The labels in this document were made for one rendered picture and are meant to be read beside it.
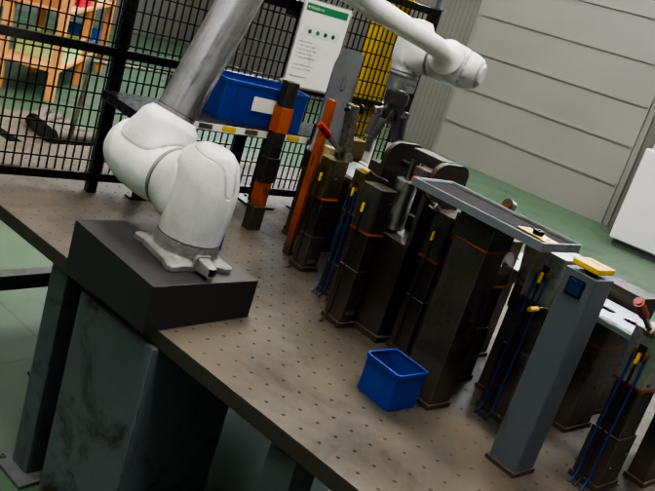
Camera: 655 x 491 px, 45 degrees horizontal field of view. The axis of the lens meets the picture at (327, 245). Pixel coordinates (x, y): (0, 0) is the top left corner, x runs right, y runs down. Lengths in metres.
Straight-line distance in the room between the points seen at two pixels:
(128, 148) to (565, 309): 1.05
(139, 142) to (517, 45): 8.41
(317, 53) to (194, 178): 1.19
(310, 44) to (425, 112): 7.87
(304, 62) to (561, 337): 1.59
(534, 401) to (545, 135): 8.22
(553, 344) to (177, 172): 0.89
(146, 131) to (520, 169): 8.20
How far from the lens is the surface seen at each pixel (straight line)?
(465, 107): 10.28
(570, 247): 1.64
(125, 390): 1.88
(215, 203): 1.79
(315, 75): 2.88
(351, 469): 1.50
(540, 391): 1.62
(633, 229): 8.36
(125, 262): 1.78
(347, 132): 2.29
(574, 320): 1.57
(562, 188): 9.63
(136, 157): 1.90
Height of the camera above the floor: 1.48
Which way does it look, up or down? 17 degrees down
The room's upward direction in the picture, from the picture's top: 18 degrees clockwise
